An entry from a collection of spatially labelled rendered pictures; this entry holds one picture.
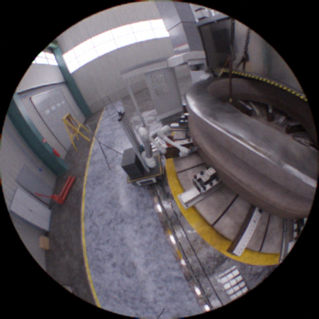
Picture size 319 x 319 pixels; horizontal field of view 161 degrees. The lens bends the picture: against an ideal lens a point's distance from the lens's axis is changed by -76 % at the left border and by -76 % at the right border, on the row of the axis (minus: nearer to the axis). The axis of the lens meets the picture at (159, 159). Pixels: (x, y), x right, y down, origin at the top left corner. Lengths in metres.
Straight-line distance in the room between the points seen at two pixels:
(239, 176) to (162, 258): 1.97
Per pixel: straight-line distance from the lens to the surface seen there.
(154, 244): 2.48
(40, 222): 5.68
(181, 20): 4.70
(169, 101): 5.49
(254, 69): 4.57
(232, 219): 2.19
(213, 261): 2.43
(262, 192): 1.77
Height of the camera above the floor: 2.36
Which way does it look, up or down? 45 degrees down
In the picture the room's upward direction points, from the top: 23 degrees counter-clockwise
